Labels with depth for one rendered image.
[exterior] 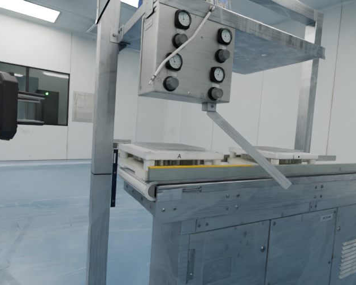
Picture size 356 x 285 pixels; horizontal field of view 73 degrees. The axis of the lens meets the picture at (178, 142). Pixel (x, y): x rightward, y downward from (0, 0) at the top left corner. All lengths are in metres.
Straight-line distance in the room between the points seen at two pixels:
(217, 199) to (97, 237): 0.44
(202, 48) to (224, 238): 0.58
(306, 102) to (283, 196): 0.72
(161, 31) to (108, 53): 0.32
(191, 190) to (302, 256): 0.69
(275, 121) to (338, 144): 1.05
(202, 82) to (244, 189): 0.35
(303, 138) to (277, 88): 3.13
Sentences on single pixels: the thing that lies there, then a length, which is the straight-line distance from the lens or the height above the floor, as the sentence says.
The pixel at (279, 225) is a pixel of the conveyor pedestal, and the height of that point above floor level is 0.63.
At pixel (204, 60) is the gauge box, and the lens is 0.61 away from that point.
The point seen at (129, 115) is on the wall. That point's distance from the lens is 6.38.
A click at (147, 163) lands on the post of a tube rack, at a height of 0.88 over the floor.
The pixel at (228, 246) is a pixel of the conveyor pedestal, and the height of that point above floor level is 0.59.
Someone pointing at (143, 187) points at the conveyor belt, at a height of 0.81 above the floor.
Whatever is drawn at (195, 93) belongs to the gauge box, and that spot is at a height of 1.06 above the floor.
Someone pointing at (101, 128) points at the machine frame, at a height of 0.95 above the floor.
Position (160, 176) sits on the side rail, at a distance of 0.59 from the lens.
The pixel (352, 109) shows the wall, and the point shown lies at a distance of 4.04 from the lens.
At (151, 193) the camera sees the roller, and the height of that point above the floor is 0.81.
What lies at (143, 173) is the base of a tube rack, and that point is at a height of 0.85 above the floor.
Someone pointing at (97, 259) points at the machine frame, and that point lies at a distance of 0.95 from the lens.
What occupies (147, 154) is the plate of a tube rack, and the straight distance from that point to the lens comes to 0.58.
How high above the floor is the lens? 0.97
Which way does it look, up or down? 3 degrees down
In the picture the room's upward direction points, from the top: 4 degrees clockwise
